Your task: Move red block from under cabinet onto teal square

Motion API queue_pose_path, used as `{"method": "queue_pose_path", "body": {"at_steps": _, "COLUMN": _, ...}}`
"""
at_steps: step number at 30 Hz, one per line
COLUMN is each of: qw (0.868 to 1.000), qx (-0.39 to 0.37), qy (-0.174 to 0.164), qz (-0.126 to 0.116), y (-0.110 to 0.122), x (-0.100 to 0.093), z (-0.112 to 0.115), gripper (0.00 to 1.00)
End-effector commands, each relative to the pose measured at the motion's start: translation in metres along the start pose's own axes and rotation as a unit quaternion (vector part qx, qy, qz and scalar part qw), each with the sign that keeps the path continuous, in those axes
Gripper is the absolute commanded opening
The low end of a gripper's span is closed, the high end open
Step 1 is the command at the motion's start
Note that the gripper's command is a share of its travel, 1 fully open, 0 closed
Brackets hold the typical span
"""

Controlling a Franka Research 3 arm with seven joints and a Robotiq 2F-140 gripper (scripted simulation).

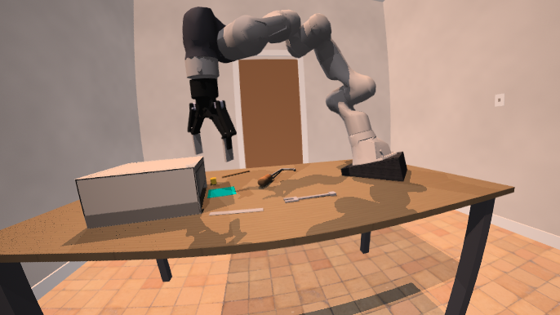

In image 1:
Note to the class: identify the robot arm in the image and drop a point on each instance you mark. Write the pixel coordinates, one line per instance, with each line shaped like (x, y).
(207, 41)

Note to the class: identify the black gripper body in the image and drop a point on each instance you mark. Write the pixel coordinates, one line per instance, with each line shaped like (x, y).
(205, 91)

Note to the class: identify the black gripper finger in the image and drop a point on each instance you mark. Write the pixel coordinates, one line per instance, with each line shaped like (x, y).
(195, 121)
(223, 124)

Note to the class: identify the teal square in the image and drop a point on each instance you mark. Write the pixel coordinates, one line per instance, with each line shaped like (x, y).
(221, 192)

